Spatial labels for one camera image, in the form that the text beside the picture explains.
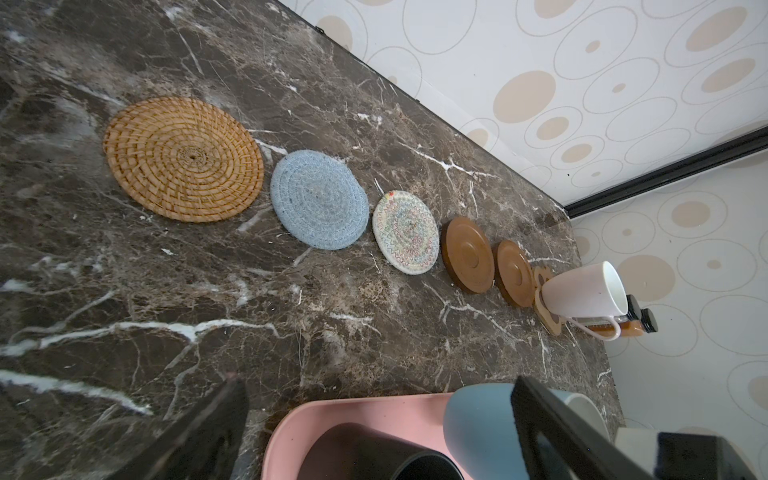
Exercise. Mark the light blue woven coaster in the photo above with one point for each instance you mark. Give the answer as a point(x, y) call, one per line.
point(318, 200)

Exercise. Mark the round brown wooden coaster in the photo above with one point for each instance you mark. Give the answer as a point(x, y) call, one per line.
point(514, 275)

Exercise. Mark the orange bottle black cap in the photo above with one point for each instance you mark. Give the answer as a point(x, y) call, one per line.
point(636, 322)

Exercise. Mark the pink white mug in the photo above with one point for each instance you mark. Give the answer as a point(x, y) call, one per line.
point(591, 291)

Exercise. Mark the brown paw shaped coaster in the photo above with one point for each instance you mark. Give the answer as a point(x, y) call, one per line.
point(551, 322)

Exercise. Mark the multicolour stitched white coaster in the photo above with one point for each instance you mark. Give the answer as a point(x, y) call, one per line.
point(406, 232)

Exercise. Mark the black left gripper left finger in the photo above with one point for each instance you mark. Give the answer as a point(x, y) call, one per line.
point(203, 444)

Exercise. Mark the black mug back left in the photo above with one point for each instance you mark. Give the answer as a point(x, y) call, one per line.
point(354, 451)

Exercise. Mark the light blue mug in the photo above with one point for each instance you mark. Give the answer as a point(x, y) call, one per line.
point(480, 432)

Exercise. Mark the pink tray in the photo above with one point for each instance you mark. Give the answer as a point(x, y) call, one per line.
point(414, 418)

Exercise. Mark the woven rattan coaster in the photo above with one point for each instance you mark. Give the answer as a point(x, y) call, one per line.
point(184, 159)

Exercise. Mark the black right corner post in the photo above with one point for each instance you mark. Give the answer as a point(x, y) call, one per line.
point(721, 154)

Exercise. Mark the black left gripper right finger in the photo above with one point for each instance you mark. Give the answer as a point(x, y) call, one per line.
point(558, 444)

